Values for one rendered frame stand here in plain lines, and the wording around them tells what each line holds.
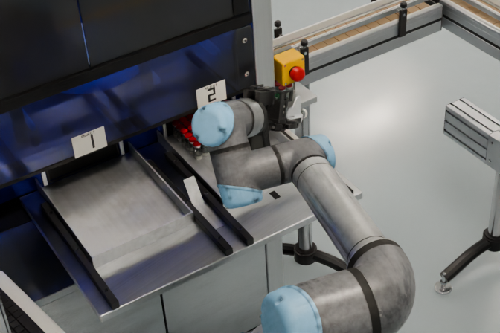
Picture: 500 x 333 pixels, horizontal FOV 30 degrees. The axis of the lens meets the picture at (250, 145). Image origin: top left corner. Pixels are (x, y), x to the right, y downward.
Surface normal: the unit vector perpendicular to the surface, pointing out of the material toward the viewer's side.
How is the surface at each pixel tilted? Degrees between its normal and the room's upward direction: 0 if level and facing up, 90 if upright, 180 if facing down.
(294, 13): 0
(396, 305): 57
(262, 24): 90
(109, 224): 0
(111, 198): 0
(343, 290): 9
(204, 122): 63
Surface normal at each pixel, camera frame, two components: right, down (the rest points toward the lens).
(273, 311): -0.92, 0.19
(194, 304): 0.53, 0.49
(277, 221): -0.05, -0.79
